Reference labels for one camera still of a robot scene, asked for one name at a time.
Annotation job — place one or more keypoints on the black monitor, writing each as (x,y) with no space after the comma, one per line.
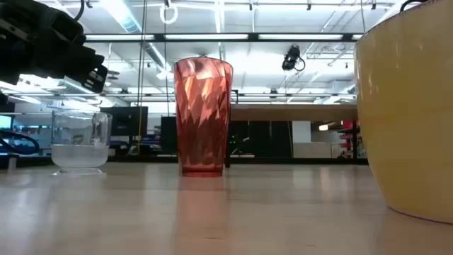
(124,121)

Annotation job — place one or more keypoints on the red faceted plastic tumbler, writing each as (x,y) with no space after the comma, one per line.
(202,117)

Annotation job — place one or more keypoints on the yellow and white mug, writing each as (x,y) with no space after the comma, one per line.
(410,117)

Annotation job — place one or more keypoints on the overhead light bar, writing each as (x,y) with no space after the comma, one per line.
(212,37)

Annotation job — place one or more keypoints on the black hanging camera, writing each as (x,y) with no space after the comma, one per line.
(291,57)

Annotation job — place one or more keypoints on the clear glass cup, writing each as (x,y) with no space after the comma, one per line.
(79,145)

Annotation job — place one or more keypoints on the black curved tube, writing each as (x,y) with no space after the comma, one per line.
(24,138)

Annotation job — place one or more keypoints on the red storage rack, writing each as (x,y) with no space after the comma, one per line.
(348,138)

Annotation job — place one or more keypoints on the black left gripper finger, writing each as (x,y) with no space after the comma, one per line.
(92,61)
(95,79)

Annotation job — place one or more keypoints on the silver ceiling duct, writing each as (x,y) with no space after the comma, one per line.
(131,21)

